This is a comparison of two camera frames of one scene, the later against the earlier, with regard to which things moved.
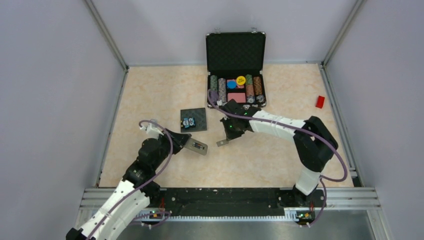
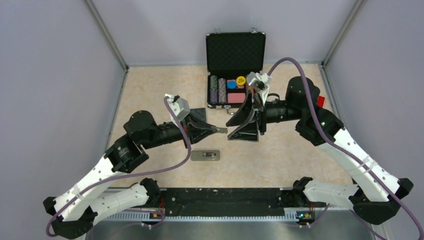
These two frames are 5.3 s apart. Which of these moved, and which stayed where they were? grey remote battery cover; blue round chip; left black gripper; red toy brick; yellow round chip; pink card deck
Moved: left black gripper; grey remote battery cover
Stayed: red toy brick; blue round chip; yellow round chip; pink card deck
